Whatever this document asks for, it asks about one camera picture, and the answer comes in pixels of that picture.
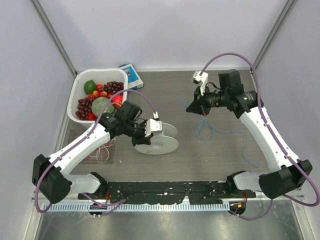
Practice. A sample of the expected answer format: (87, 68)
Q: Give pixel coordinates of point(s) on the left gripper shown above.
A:
(142, 139)

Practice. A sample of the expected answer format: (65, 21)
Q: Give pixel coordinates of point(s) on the white plastic basket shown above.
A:
(99, 76)

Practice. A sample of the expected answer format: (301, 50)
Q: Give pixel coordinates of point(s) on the aluminium rail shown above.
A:
(296, 194)

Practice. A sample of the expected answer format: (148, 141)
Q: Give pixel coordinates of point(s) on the dark grape bunch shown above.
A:
(115, 87)
(84, 106)

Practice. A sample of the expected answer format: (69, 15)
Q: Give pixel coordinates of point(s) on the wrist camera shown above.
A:
(153, 127)
(201, 79)

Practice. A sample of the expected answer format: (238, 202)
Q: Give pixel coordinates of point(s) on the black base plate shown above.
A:
(172, 192)

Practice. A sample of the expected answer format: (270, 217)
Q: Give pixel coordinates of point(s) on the red strawberry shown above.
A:
(91, 116)

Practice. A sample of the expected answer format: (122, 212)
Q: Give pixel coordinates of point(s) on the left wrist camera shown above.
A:
(153, 127)

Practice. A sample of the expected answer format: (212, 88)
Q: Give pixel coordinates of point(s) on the dark grape bunch lower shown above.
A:
(84, 106)

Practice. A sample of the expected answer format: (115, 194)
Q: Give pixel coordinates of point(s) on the dark grape bunch upper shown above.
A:
(115, 87)

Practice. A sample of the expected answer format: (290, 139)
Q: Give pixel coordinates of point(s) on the clear plastic tray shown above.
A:
(100, 155)

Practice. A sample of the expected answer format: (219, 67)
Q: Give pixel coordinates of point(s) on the red apple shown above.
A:
(117, 101)

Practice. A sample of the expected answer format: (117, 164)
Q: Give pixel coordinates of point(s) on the white slotted cable duct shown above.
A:
(185, 206)

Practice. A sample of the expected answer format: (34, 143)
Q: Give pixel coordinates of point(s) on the small peach fruits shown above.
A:
(100, 90)

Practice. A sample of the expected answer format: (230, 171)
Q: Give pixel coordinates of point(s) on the green melon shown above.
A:
(99, 104)

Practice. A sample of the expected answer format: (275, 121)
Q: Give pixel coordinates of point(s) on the white cable spool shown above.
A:
(162, 143)

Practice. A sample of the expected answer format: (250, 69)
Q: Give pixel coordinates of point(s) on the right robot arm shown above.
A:
(286, 170)

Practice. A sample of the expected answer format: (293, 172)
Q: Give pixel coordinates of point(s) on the blue white box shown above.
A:
(134, 80)

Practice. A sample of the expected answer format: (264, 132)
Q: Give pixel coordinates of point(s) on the green lime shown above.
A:
(89, 86)

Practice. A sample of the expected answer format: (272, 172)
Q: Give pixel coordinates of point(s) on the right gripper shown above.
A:
(198, 106)

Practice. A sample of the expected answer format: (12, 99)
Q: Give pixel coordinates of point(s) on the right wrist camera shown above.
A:
(201, 79)

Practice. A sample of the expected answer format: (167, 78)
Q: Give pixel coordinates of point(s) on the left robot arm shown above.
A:
(52, 175)

